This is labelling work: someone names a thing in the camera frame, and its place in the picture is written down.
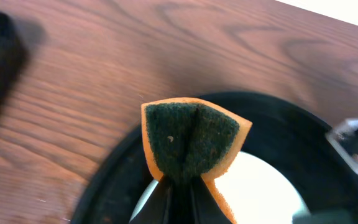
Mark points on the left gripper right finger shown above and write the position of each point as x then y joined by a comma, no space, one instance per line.
204,208

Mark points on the round black tray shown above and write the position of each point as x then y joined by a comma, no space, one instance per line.
287,137

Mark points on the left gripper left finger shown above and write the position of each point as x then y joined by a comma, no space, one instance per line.
154,204

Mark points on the green yellow sponge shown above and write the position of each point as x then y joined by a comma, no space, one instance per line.
187,137

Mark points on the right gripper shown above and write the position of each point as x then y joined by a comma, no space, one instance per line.
344,140

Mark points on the light green plate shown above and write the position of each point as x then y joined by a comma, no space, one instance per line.
251,191

